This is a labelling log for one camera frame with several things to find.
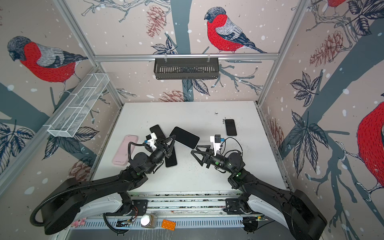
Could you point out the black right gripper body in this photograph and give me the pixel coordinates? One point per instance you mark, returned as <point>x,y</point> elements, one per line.
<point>214,159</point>

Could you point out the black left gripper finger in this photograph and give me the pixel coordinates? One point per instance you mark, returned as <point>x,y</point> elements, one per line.
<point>164,142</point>
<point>171,145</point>

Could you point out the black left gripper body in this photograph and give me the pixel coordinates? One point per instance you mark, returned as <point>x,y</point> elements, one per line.
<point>158,155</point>

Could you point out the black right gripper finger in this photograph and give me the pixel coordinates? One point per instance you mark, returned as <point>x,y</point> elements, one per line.
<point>199,156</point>
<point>203,148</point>

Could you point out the large phone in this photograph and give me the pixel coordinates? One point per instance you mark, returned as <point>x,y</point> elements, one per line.
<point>185,138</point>

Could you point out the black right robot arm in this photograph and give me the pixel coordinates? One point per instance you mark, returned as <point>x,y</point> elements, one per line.
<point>294,209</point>

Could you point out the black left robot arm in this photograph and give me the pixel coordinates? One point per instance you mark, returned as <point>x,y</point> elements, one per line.
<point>74,200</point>

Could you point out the black phone centre table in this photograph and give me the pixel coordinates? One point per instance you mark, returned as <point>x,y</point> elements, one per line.
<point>172,160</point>

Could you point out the black phone far left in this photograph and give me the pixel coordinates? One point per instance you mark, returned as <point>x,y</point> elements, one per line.
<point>158,131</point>

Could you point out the small phone light case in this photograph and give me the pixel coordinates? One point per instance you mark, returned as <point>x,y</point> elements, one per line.
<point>230,127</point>

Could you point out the pink phone case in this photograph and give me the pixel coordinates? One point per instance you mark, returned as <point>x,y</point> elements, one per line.
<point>121,156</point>

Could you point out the clear jar white lid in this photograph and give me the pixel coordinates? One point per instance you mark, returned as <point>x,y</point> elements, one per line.
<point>148,221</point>

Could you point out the orange toy brick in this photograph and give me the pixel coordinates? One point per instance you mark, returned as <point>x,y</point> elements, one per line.
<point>168,225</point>

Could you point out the pink pig toy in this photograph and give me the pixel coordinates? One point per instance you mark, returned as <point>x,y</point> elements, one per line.
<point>79,223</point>

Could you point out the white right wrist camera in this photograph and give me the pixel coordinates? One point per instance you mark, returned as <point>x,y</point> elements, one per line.
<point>217,142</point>

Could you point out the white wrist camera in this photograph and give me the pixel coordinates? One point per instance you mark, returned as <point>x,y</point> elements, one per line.
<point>217,142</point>
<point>150,142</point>

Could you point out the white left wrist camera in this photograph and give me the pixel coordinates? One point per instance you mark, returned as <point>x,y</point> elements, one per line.
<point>150,142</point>

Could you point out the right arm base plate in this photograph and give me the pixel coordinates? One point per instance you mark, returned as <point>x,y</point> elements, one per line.
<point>237,207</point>

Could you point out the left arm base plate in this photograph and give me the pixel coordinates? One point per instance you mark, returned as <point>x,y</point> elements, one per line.
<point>132,208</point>

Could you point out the black wire wall basket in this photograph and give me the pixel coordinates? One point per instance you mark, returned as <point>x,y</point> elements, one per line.
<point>186,69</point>

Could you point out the white mesh wall basket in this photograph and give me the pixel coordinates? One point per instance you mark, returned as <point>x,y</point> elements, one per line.
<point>71,118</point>

